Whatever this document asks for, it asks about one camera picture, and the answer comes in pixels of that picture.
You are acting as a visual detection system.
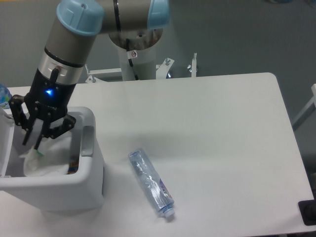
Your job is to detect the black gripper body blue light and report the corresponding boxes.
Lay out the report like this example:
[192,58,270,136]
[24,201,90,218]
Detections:
[25,68,76,122]

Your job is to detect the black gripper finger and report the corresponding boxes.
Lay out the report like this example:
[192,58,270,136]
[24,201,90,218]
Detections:
[9,95,37,145]
[34,115,76,150]

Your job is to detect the clear plastic wrapper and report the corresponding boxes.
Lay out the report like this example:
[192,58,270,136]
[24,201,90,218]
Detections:
[19,131,72,177]

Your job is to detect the crushed clear plastic water bottle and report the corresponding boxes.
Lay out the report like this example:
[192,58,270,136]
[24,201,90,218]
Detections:
[128,149,175,219]

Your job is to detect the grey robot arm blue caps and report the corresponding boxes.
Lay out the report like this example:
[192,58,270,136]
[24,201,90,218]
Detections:
[9,0,170,149]

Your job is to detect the colourful packaging trash inside can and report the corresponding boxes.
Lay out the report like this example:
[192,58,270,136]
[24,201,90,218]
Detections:
[67,156,79,174]

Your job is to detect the white plastic trash can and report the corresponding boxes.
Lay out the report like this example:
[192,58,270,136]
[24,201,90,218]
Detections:
[0,107,104,211]

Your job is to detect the blue labelled bottle at edge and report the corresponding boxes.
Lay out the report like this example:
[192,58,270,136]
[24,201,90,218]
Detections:
[0,84,12,109]

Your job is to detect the black clamp at table corner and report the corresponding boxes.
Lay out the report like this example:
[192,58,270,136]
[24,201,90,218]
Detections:
[298,199,316,226]

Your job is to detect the white metal frame bracket left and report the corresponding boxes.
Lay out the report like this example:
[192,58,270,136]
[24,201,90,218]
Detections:
[85,64,122,83]

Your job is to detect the white metal frame bracket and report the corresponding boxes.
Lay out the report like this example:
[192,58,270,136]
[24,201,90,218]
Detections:
[85,64,122,83]
[156,52,198,79]

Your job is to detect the black cable on pedestal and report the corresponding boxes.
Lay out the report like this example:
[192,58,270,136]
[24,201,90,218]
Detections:
[125,38,140,81]

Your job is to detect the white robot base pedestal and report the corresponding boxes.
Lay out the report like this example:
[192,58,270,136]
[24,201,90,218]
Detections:
[109,29,163,81]

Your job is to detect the white metal frame bracket right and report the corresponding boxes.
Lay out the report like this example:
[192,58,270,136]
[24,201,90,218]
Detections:
[156,52,198,79]

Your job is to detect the white frame at right edge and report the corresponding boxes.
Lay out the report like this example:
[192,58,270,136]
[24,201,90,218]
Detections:
[292,84,316,131]

